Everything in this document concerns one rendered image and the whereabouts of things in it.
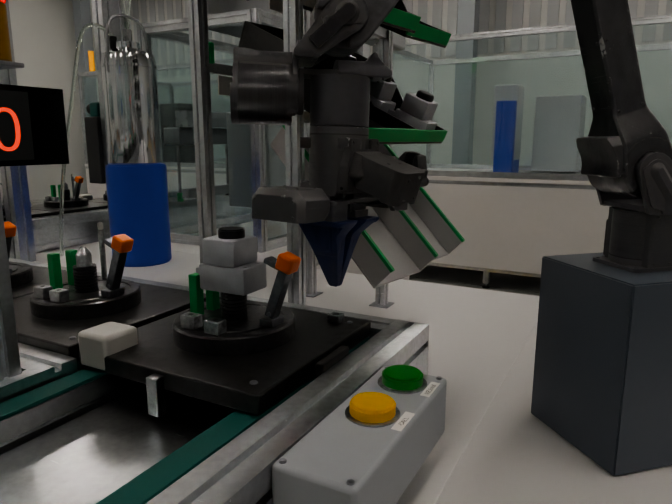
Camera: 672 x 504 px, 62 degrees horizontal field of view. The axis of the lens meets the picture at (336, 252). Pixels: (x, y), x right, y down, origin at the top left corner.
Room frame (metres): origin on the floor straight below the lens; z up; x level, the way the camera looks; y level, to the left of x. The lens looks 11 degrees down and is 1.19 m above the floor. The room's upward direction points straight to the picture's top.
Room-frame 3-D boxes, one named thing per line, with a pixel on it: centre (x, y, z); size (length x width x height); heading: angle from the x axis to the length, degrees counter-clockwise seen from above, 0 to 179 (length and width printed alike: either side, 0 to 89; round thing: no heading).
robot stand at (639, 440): (0.59, -0.33, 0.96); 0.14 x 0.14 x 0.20; 16
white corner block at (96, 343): (0.58, 0.25, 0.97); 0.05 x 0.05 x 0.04; 62
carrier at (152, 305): (0.74, 0.34, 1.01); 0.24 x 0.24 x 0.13; 62
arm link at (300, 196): (0.55, 0.00, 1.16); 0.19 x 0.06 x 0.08; 144
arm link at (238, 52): (0.54, 0.04, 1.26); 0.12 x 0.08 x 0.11; 97
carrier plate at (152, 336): (0.62, 0.12, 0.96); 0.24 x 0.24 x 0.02; 62
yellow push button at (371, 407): (0.45, -0.03, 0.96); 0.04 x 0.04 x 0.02
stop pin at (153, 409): (0.51, 0.18, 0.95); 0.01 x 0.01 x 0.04; 62
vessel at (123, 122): (1.53, 0.54, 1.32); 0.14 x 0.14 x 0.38
